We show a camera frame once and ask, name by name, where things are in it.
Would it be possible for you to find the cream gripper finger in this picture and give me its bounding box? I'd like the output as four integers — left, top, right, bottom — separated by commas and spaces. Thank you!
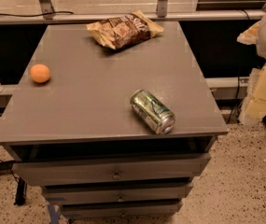
238, 64, 266, 125
237, 21, 260, 45

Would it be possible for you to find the green soda can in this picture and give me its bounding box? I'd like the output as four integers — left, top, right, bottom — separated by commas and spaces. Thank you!
130, 90, 175, 134

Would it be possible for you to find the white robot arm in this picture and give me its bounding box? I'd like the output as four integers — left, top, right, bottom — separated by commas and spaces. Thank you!
237, 13, 266, 125

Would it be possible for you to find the brown chip bag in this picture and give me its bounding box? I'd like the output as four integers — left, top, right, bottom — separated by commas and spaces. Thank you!
87, 10, 164, 50

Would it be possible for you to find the top drawer knob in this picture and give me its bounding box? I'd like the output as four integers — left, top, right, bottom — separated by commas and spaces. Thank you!
112, 171, 121, 180

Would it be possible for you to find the grey drawer cabinet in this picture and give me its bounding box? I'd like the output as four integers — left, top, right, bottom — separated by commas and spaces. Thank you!
0, 21, 227, 218

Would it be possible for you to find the orange ball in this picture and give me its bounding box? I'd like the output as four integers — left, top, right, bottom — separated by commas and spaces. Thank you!
29, 64, 50, 83

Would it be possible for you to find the metal frame rail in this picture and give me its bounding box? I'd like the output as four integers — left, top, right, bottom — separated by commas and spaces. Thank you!
0, 0, 266, 25

